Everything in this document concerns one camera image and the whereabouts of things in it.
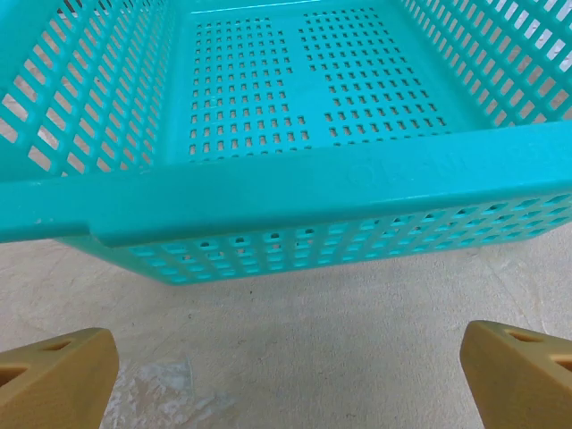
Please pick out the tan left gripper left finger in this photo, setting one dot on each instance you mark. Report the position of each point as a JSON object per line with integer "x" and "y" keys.
{"x": 58, "y": 384}

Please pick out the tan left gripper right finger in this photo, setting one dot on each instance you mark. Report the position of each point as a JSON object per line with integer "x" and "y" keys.
{"x": 518, "y": 384}

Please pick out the teal plastic basket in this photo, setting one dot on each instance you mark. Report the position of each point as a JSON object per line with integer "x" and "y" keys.
{"x": 286, "y": 187}

